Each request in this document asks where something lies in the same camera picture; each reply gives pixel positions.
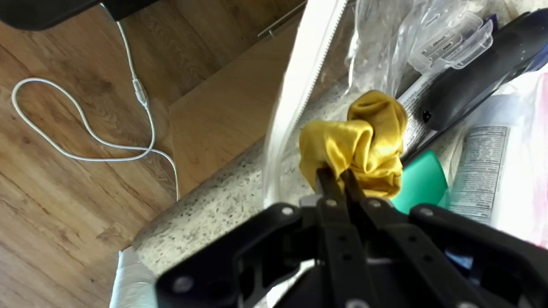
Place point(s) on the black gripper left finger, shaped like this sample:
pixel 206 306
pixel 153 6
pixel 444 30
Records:
pixel 336 241

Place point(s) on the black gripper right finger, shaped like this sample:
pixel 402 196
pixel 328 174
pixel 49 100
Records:
pixel 434 258

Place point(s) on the gold satin scrunchie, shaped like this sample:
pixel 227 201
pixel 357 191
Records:
pixel 366 143

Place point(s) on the clear plastic zip bag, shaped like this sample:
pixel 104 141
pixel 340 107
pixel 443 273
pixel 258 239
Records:
pixel 309 70

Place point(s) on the small green box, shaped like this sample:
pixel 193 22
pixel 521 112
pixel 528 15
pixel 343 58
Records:
pixel 422 183

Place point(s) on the printed paper leaflet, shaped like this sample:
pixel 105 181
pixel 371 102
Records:
pixel 485 172

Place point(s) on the wooden vanity cabinet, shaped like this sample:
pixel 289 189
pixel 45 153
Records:
pixel 229 104

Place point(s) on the black plastic device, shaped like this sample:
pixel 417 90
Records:
pixel 485 75

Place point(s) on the clear plastic blister package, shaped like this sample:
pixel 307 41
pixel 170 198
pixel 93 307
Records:
pixel 451 44

